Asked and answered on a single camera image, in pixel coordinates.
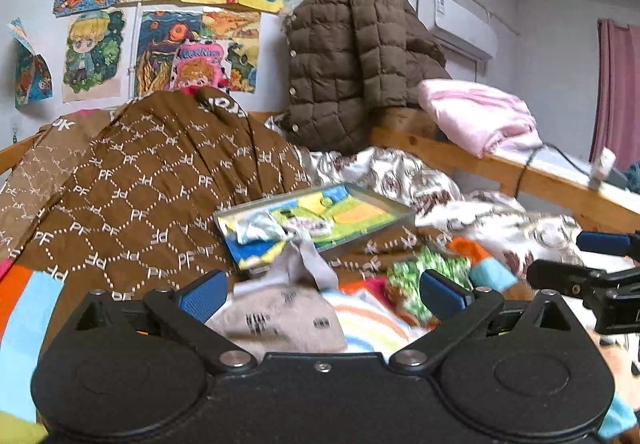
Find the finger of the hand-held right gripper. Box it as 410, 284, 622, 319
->
526, 259, 608, 301
575, 230, 640, 258

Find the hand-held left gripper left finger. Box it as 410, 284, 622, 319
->
62, 269, 258, 375

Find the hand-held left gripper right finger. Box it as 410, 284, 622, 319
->
389, 269, 587, 375

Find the beige grey sock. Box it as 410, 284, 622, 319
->
205, 239, 349, 360

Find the rainbow striped sock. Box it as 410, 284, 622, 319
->
322, 289, 426, 356

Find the grey metal tray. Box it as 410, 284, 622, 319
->
214, 183, 416, 275

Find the bag of green paper stars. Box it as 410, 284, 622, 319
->
387, 247, 473, 326

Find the plush toy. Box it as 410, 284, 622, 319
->
585, 330, 640, 417

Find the white charger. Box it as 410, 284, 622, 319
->
587, 148, 617, 190

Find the white light-blue sock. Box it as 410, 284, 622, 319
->
227, 210, 290, 246

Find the brown patterned quilt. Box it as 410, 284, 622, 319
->
0, 87, 483, 322

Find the white floral blanket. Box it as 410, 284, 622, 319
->
265, 114, 621, 285

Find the pink curtain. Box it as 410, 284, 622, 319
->
590, 18, 640, 170

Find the colourful striped bedsheet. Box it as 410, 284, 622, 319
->
0, 237, 640, 444

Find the pink folded blanket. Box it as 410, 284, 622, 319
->
417, 78, 543, 159

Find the brown puffer jacket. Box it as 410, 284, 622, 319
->
281, 0, 453, 155

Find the white air conditioner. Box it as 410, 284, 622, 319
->
416, 0, 499, 60

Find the black cable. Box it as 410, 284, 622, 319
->
515, 141, 601, 197

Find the pink girl wall poster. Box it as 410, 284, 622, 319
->
170, 40, 233, 91

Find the swirly night wall poster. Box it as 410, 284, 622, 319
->
134, 9, 206, 98

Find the white wall pipe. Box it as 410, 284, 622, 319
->
127, 3, 139, 96

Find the blond boy wall poster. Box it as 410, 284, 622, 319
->
62, 8, 126, 104

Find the orange landscape wall poster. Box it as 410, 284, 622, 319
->
200, 9, 262, 94

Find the curled colourful wall poster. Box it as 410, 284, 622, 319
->
7, 18, 53, 109

